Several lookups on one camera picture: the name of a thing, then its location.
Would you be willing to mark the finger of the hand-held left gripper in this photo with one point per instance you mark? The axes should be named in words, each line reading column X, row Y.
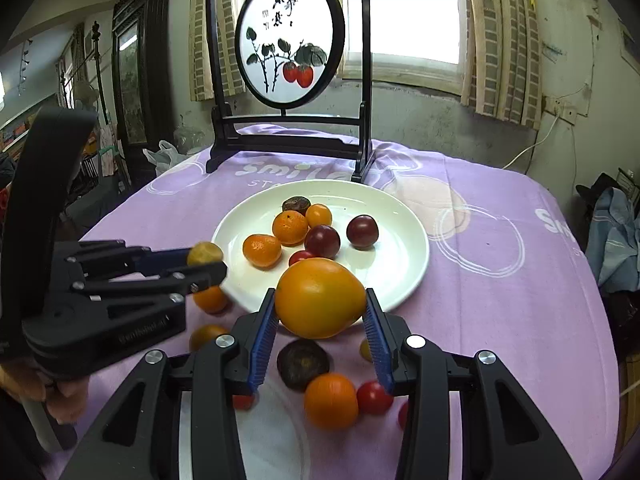
column 165, row 260
column 200, row 276

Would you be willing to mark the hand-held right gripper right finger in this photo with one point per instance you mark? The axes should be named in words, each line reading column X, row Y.
column 380, row 350

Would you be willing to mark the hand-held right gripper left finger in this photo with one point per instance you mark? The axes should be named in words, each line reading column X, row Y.
column 262, row 345

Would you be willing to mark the small yellow-brown fruit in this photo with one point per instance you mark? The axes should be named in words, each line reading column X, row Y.
column 204, row 252

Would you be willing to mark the mandarin orange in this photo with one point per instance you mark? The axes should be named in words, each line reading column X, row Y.
column 331, row 401
column 290, row 228
column 262, row 251

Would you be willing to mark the white oval plate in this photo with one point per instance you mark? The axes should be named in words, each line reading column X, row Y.
column 395, row 260

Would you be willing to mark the red tomato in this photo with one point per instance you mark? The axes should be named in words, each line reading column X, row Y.
column 374, row 398
column 299, row 257
column 243, row 402
column 403, row 415

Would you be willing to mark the dark purple plum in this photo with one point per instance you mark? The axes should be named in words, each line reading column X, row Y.
column 362, row 231
column 322, row 241

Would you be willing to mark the dark brown water chestnut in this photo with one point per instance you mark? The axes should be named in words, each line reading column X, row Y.
column 302, row 364
column 297, row 204

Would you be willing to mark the small smooth orange tomato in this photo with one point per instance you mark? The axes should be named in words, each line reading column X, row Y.
column 319, row 215

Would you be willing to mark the person's left hand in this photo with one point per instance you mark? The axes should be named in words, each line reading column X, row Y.
column 60, row 400

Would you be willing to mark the olive green round fruit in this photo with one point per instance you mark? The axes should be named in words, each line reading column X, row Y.
column 206, row 336

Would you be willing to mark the white plastic bag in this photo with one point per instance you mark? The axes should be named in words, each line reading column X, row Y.
column 162, row 156

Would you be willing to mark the dark wooden framed mirror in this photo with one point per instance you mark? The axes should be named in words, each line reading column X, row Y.
column 137, row 70

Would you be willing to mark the beige checked curtain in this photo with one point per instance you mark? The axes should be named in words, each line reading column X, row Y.
column 212, row 35
column 500, row 35

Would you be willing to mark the black framed persimmon painting screen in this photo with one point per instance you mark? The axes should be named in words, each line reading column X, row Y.
column 290, row 60

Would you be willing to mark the blue cloth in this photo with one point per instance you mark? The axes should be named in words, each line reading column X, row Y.
column 615, row 240

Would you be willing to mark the window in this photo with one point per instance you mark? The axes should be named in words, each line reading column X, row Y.
column 415, row 10

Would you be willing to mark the white wall socket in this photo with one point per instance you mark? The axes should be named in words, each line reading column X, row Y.
column 560, row 108

